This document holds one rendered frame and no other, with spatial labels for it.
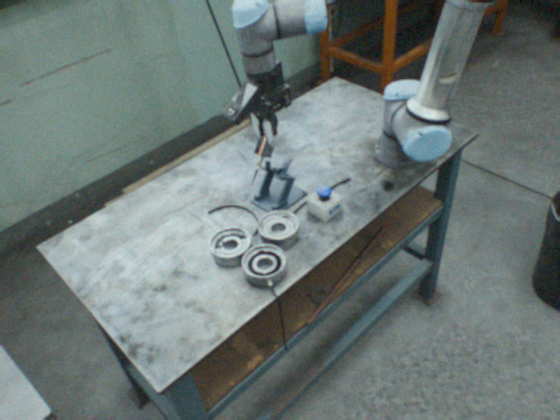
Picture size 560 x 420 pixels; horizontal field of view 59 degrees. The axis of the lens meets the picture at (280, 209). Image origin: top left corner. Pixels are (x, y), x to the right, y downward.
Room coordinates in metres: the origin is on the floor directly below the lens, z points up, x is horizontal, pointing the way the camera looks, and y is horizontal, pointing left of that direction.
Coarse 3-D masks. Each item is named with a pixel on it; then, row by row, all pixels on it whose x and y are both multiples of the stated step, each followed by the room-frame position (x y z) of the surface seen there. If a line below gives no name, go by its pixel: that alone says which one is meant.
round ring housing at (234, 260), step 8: (216, 232) 0.91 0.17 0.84; (224, 232) 0.92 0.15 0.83; (232, 232) 0.92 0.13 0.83; (240, 232) 0.91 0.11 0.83; (216, 240) 0.89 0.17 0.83; (224, 240) 0.89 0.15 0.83; (232, 240) 0.89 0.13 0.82; (240, 240) 0.88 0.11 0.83; (248, 240) 0.88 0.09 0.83; (224, 248) 0.88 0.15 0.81; (240, 248) 0.86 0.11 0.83; (248, 248) 0.85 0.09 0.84; (216, 256) 0.83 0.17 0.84; (224, 256) 0.83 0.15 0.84; (232, 256) 0.82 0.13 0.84; (240, 256) 0.83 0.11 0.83; (224, 264) 0.83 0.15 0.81; (232, 264) 0.83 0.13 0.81
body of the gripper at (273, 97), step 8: (280, 64) 1.07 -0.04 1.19; (272, 72) 1.03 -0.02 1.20; (280, 72) 1.07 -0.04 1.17; (256, 80) 1.02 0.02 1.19; (264, 80) 1.04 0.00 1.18; (272, 80) 1.06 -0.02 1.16; (280, 80) 1.07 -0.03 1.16; (272, 88) 1.06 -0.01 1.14; (280, 88) 1.06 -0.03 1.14; (288, 88) 1.06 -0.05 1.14; (264, 96) 1.04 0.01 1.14; (272, 96) 1.03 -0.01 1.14; (280, 96) 1.05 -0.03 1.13; (256, 104) 1.04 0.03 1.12; (264, 104) 1.02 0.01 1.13; (272, 104) 1.03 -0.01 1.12; (280, 104) 1.06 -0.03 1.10; (288, 104) 1.06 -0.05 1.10; (256, 112) 1.05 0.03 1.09; (264, 112) 1.02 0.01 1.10
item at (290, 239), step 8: (264, 216) 0.95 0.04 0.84; (272, 216) 0.96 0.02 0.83; (280, 216) 0.96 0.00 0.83; (288, 216) 0.95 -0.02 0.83; (296, 216) 0.94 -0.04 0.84; (264, 224) 0.94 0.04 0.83; (272, 224) 0.93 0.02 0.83; (280, 224) 0.94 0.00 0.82; (288, 224) 0.92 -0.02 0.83; (296, 224) 0.92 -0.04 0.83; (272, 232) 0.90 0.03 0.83; (288, 232) 0.90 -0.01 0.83; (296, 232) 0.89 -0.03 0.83; (264, 240) 0.88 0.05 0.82; (272, 240) 0.87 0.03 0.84; (280, 240) 0.86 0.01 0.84; (288, 240) 0.87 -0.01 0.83
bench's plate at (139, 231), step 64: (320, 128) 1.40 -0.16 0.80; (448, 128) 1.31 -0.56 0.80; (192, 192) 1.13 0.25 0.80; (384, 192) 1.04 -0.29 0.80; (64, 256) 0.93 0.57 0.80; (128, 256) 0.90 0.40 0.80; (192, 256) 0.88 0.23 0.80; (320, 256) 0.83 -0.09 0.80; (128, 320) 0.70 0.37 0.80; (192, 320) 0.68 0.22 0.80
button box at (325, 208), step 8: (312, 200) 0.99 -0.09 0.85; (320, 200) 0.98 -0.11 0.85; (328, 200) 0.98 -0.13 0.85; (336, 200) 0.98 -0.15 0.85; (312, 208) 0.98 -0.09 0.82; (320, 208) 0.96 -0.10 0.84; (328, 208) 0.95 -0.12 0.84; (336, 208) 0.97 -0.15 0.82; (320, 216) 0.96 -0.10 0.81; (328, 216) 0.95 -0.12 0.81
